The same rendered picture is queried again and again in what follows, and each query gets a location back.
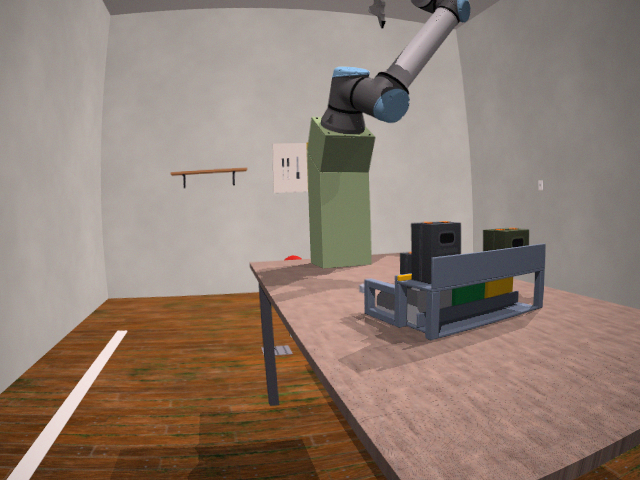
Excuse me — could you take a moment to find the green open bin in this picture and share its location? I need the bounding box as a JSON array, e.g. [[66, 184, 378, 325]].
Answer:
[[452, 283, 485, 306]]

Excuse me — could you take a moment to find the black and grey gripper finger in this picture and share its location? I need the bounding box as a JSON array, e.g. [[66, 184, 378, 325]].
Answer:
[[368, 0, 386, 29]]

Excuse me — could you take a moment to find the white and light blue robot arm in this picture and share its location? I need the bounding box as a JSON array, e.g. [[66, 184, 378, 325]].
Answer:
[[321, 0, 470, 134]]

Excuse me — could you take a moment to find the yellow open bin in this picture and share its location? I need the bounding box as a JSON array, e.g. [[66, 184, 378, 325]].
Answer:
[[485, 277, 513, 298]]

